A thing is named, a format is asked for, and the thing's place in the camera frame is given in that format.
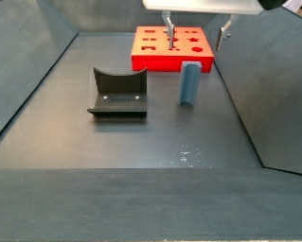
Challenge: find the red shape sorter block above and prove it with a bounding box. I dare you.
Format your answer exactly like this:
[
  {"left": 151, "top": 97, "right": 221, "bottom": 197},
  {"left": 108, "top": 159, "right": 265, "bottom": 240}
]
[{"left": 130, "top": 26, "right": 214, "bottom": 73}]

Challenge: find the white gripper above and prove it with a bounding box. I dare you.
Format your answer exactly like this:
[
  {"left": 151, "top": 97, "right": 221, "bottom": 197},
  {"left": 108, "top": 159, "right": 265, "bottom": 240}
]
[{"left": 143, "top": 0, "right": 264, "bottom": 50}]

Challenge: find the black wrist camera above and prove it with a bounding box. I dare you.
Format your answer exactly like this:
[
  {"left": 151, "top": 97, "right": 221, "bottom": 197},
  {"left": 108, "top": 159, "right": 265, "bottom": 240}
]
[{"left": 258, "top": 0, "right": 288, "bottom": 10}]

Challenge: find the black curved fixture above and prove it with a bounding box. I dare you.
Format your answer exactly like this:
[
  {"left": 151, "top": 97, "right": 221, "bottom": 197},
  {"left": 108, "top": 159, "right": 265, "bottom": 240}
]
[{"left": 87, "top": 69, "right": 147, "bottom": 116}]

